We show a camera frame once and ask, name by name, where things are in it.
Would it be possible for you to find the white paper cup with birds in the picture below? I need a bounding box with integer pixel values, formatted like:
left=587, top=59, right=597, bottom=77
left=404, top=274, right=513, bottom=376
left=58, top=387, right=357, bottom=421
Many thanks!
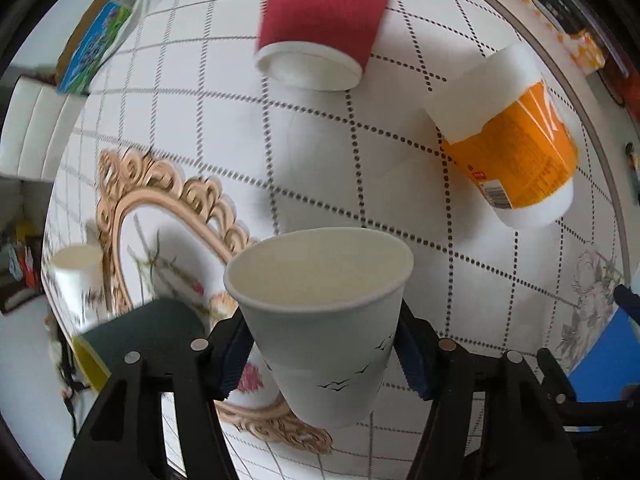
left=224, top=228, right=414, bottom=429

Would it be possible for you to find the white padded chair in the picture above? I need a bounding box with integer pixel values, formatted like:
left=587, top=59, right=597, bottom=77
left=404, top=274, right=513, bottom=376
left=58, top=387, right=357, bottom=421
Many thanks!
left=1, top=77, right=87, bottom=182

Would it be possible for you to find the orange and white cup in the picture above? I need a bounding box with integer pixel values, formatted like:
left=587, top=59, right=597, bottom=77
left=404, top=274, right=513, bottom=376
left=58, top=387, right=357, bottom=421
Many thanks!
left=425, top=42, right=579, bottom=230

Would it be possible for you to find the white cup with bamboo print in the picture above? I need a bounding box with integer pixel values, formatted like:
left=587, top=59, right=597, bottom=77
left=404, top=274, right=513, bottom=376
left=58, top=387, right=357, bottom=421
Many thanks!
left=50, top=244, right=107, bottom=330

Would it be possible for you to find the colourful cardboard box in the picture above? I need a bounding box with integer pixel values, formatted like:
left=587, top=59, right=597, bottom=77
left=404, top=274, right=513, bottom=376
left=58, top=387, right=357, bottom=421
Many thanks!
left=54, top=0, right=131, bottom=94

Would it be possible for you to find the red ribbed paper cup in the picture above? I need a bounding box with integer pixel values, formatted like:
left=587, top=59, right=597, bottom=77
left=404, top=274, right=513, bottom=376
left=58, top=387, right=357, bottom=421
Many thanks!
left=255, top=0, right=388, bottom=92

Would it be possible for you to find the dark green cup yellow inside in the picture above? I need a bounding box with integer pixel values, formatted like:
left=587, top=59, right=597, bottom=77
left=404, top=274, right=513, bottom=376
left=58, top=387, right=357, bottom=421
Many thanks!
left=72, top=298, right=205, bottom=392

